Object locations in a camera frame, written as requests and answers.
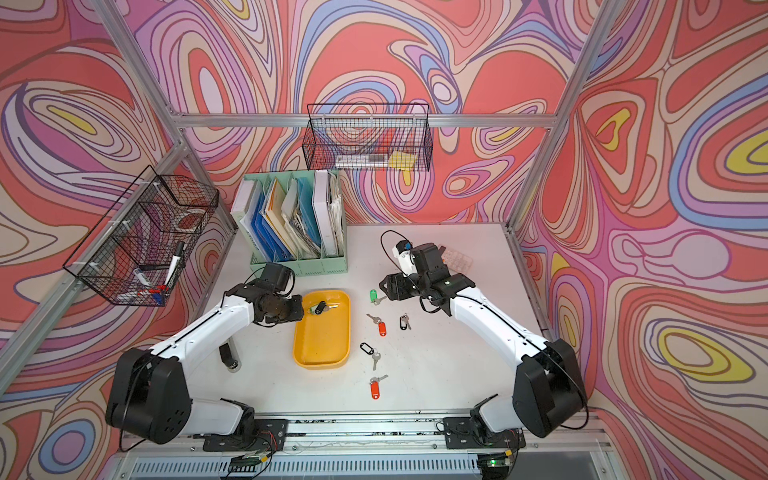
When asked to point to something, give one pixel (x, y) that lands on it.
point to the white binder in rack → (323, 215)
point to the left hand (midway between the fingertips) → (303, 312)
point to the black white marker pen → (177, 258)
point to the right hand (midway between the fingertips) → (394, 289)
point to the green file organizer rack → (294, 217)
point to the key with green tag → (374, 297)
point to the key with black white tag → (371, 351)
